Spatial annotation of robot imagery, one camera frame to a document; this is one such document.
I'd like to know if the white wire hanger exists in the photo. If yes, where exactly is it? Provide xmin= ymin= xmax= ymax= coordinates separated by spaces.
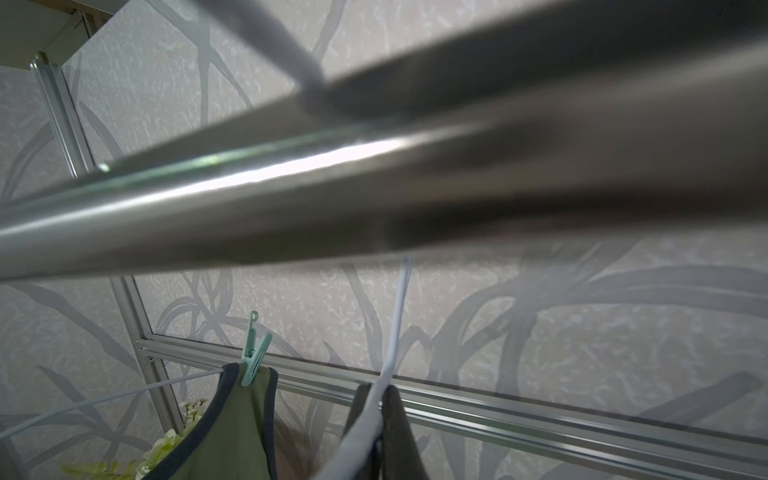
xmin=315 ymin=257 xmax=413 ymax=480
xmin=1 ymin=368 xmax=223 ymax=441

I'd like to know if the olive green tank top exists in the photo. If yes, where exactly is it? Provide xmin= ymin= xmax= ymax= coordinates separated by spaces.
xmin=146 ymin=363 xmax=278 ymax=479

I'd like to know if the clothes rack with steel bars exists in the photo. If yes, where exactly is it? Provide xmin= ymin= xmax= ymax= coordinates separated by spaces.
xmin=1 ymin=1 xmax=767 ymax=281

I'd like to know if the potted plant with white flowers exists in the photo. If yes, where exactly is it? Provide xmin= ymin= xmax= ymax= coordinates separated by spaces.
xmin=59 ymin=398 xmax=209 ymax=479

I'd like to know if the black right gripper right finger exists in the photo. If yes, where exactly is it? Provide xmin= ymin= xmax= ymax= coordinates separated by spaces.
xmin=381 ymin=385 xmax=428 ymax=480

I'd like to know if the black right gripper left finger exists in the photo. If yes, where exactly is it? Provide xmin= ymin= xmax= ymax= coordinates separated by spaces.
xmin=341 ymin=383 xmax=381 ymax=479

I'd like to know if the green clothespin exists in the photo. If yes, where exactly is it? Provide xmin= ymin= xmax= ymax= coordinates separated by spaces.
xmin=240 ymin=311 xmax=273 ymax=387

